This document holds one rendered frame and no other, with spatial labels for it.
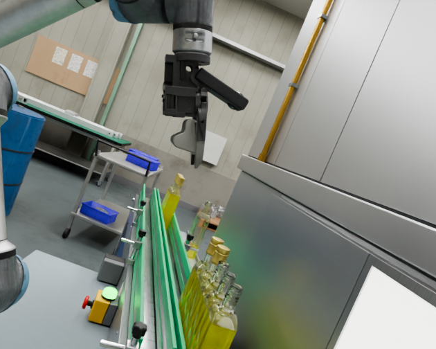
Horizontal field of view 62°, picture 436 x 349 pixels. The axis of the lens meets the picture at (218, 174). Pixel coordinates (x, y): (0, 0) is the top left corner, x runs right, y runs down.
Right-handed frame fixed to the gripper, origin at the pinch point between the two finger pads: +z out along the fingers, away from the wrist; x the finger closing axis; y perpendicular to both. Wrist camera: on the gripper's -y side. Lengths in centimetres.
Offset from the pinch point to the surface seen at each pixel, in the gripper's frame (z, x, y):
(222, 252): 23.2, -9.9, -8.4
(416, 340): 17.9, 35.5, -23.6
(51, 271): 48, -59, 42
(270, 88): -75, -623, -228
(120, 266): 48, -61, 19
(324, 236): 13.6, 7.7, -24.9
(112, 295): 46, -35, 19
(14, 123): 4, -270, 120
